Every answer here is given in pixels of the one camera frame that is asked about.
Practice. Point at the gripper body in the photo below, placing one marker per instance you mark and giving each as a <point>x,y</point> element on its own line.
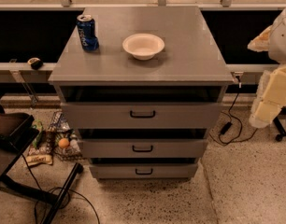
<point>281,42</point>

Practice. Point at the grey top drawer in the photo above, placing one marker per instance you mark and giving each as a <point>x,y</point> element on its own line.
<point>132,116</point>

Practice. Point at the grey drawer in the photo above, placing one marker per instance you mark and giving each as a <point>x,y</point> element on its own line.
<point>132,116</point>
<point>141,171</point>
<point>143,148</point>

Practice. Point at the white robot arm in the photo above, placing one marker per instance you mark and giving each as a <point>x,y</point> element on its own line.
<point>273,40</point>

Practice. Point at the grey drawer cabinet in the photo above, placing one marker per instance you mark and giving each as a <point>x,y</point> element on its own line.
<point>189,70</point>

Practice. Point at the grey bottom drawer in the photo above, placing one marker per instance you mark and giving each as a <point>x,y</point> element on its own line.
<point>141,171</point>

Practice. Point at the grey middle drawer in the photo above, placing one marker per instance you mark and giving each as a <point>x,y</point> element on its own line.
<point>143,148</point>

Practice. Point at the chair caster leg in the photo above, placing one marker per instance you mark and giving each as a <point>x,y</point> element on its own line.
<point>282,132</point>

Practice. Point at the white paper bowl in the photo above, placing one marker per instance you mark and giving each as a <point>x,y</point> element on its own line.
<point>143,46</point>

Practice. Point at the blue soda can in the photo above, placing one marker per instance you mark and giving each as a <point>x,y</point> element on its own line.
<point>86,29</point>

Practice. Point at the orange fruit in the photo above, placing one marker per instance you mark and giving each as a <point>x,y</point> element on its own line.
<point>63,143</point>

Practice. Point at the snack bag pile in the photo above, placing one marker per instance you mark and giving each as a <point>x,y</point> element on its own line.
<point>45,146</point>

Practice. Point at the tape measure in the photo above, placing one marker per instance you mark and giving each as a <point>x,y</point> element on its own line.
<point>35,63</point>

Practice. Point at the black table stand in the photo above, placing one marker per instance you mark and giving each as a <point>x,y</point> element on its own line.
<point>16,134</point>

